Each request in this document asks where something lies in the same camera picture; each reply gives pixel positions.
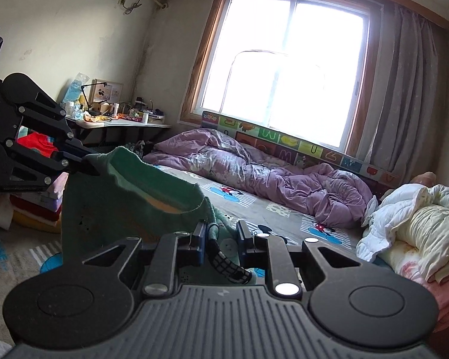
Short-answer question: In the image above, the Mickey Mouse plush bed blanket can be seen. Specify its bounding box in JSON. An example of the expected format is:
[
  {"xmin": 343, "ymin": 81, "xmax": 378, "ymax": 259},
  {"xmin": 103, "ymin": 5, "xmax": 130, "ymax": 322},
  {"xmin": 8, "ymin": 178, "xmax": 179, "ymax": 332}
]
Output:
[{"xmin": 0, "ymin": 164, "xmax": 364, "ymax": 349}]

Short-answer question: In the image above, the cluttered white desk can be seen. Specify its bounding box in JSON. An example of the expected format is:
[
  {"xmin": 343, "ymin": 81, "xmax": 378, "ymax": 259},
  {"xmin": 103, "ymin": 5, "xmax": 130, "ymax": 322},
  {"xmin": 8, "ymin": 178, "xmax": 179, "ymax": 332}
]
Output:
[{"xmin": 60, "ymin": 73, "xmax": 171, "ymax": 147}]

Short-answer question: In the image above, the teal lion print sweatshirt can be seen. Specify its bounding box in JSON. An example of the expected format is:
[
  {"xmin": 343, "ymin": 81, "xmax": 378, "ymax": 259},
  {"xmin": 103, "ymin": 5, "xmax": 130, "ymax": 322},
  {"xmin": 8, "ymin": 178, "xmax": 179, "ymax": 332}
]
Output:
[{"xmin": 61, "ymin": 147, "xmax": 256, "ymax": 285}]

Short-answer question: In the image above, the purple crumpled duvet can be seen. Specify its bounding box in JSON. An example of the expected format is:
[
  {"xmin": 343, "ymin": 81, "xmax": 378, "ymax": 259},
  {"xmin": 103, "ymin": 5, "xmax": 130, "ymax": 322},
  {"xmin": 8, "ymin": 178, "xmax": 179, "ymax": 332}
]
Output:
[{"xmin": 142, "ymin": 128, "xmax": 373, "ymax": 229}]

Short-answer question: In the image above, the colourful alphabet foam headboard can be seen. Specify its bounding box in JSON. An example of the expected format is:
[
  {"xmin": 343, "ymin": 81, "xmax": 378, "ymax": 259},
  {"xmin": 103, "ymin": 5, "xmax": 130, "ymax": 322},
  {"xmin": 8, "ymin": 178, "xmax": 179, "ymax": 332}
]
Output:
[{"xmin": 201, "ymin": 111, "xmax": 400, "ymax": 188}]

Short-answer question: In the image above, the grey curtain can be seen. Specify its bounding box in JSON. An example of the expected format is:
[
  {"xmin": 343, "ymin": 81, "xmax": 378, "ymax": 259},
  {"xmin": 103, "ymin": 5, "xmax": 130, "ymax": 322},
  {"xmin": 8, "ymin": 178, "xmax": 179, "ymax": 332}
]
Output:
[{"xmin": 369, "ymin": 4, "xmax": 449, "ymax": 182}]

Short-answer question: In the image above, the white and pink quilt pile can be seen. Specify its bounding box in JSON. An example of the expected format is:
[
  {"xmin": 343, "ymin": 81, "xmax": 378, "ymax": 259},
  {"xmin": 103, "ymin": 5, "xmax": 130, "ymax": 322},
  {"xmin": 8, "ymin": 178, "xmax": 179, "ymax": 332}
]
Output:
[{"xmin": 356, "ymin": 172, "xmax": 449, "ymax": 335}]

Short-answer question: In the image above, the colourful folded clothes stack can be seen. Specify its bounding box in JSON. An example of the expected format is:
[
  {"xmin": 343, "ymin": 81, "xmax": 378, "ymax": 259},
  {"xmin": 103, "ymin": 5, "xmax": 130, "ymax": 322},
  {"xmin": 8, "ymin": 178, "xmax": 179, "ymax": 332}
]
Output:
[{"xmin": 10, "ymin": 127, "xmax": 68, "ymax": 233}]

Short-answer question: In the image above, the wooden framed window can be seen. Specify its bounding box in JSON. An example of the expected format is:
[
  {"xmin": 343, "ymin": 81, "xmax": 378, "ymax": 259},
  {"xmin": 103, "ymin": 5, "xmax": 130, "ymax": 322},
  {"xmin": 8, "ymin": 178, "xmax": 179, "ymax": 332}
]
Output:
[{"xmin": 180, "ymin": 0, "xmax": 383, "ymax": 156}]

